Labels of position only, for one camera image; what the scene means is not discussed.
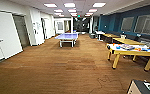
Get white open door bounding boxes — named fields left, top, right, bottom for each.
left=40, top=16, right=55, bottom=40

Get foosball gaming table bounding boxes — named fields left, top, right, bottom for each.
left=125, top=79, right=150, bottom=94

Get blue ping-pong table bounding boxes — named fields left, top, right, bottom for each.
left=54, top=32, right=80, bottom=48

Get grey round trash bin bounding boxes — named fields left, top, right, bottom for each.
left=89, top=32, right=96, bottom=39

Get dark glass entrance doors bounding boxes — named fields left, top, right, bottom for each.
left=73, top=17, right=91, bottom=33

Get white door glass pane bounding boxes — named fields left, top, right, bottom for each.
left=54, top=19, right=66, bottom=34

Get small white table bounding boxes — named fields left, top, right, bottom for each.
left=94, top=30, right=106, bottom=41

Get ceiling light panel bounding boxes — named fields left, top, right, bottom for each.
left=66, top=9, right=76, bottom=13
left=92, top=2, right=107, bottom=8
left=86, top=9, right=96, bottom=13
left=54, top=9, right=64, bottom=13
left=43, top=3, right=58, bottom=8
left=63, top=2, right=76, bottom=8

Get long wooden table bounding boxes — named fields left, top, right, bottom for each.
left=112, top=37, right=146, bottom=46
left=102, top=33, right=121, bottom=40

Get colourful picture book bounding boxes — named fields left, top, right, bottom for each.
left=119, top=44, right=136, bottom=51

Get yellow air hockey table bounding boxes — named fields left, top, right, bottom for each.
left=105, top=43, right=150, bottom=72

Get grey recessed doorway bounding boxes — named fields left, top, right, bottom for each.
left=12, top=14, right=31, bottom=48

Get white double door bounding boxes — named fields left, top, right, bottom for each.
left=0, top=9, right=24, bottom=64

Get large interior glass window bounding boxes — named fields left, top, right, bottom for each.
left=134, top=13, right=150, bottom=36

